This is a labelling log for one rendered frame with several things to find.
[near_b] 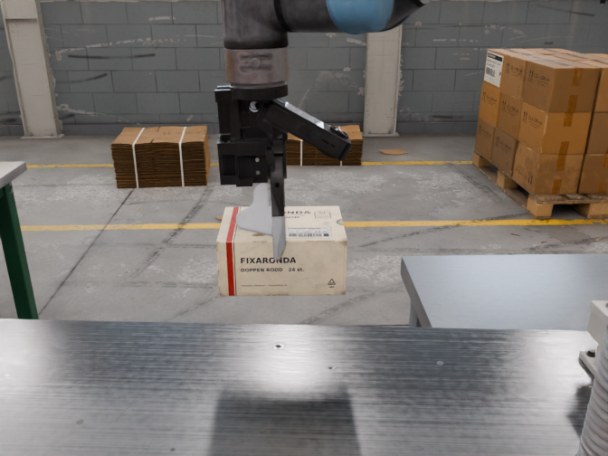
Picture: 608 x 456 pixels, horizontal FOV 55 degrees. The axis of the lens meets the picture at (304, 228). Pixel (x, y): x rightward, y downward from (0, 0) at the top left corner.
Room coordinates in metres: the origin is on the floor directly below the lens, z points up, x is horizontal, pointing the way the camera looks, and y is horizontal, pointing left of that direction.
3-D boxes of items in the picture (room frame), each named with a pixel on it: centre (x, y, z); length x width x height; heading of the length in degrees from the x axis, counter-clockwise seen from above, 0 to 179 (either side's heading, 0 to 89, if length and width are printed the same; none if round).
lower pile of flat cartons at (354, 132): (4.72, -0.15, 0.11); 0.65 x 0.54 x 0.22; 89
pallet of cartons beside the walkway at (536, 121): (3.92, -1.77, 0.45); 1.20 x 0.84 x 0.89; 3
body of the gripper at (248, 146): (0.71, 0.06, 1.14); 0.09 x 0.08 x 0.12; 92
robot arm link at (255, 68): (0.71, 0.06, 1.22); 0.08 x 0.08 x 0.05
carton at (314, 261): (0.71, 0.03, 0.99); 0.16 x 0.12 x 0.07; 92
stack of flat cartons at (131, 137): (4.19, 1.03, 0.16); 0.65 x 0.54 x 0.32; 96
